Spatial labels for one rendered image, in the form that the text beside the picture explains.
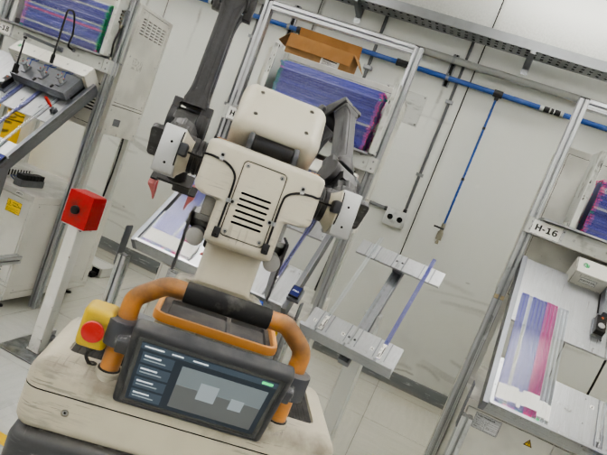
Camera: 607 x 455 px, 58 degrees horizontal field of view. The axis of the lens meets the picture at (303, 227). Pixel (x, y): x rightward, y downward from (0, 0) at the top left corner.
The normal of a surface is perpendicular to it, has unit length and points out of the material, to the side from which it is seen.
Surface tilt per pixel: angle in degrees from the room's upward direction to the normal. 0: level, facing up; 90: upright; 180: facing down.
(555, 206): 90
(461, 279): 90
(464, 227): 90
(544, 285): 45
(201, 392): 115
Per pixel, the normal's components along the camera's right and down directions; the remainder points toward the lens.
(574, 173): -0.26, 0.02
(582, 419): 0.07, -0.65
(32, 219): 0.90, 0.37
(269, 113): 0.32, -0.51
